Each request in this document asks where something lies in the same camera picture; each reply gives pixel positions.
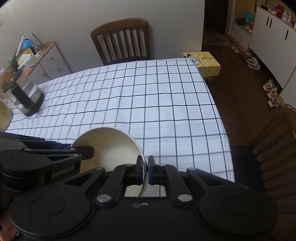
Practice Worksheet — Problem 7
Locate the cream speckled bowl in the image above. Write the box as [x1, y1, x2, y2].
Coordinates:
[71, 126, 147, 197]

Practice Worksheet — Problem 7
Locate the person's right hand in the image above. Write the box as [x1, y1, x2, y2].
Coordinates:
[0, 214, 16, 241]

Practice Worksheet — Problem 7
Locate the white grid tablecloth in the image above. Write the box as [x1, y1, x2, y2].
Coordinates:
[4, 58, 236, 183]

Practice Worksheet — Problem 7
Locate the white drawer cabinet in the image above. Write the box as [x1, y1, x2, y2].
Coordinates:
[29, 41, 72, 85]

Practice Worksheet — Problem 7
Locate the yellow cartoon cardboard box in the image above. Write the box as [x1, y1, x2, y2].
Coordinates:
[183, 52, 221, 80]

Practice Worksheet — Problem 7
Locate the brown wooden chair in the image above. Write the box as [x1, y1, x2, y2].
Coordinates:
[90, 18, 151, 65]

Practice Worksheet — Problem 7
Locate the white low shelf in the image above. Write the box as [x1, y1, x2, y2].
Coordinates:
[231, 21, 251, 49]

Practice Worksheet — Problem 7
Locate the white tall cupboard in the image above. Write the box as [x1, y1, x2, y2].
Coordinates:
[249, 8, 295, 88]

